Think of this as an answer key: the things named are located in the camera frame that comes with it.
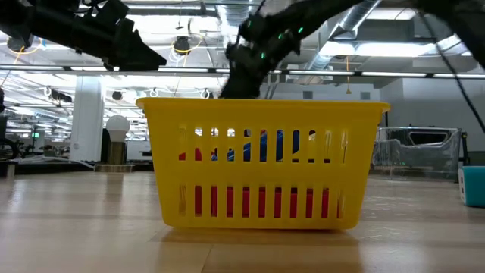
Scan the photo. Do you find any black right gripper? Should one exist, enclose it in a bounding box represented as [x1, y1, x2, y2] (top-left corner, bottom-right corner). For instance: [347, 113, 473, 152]
[219, 13, 303, 99]

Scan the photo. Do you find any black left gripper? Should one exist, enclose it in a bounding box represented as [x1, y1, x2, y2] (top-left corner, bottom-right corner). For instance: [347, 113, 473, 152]
[75, 0, 167, 72]

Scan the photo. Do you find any blue framed small display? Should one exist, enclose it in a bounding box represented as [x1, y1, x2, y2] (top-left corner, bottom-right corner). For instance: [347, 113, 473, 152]
[210, 129, 300, 163]

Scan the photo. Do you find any blue cube charger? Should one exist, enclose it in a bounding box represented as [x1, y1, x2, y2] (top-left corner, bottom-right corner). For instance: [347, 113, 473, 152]
[457, 165, 485, 209]

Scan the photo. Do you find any yellow slotted plastic basket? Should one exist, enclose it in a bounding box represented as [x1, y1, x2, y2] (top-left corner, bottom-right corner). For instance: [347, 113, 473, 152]
[135, 97, 391, 231]

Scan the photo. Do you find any white bulb lamp wooden base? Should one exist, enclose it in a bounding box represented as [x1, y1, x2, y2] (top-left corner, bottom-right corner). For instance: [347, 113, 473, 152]
[94, 115, 136, 174]

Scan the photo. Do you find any white building pillar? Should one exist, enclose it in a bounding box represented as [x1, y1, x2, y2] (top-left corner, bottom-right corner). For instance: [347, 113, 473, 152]
[69, 75, 106, 163]

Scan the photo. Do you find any black overhead light bar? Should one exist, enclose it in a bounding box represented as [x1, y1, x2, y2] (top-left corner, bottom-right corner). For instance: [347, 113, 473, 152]
[0, 64, 485, 80]

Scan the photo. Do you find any clear plastic container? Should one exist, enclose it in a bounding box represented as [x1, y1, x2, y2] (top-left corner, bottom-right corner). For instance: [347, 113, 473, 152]
[373, 127, 463, 182]

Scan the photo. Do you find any black ceiling device yellow cable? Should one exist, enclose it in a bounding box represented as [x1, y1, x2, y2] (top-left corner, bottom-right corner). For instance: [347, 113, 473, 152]
[7, 36, 45, 64]
[172, 34, 204, 56]

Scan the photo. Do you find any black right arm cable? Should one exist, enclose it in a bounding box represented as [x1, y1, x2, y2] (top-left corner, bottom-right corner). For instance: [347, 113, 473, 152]
[416, 11, 485, 134]

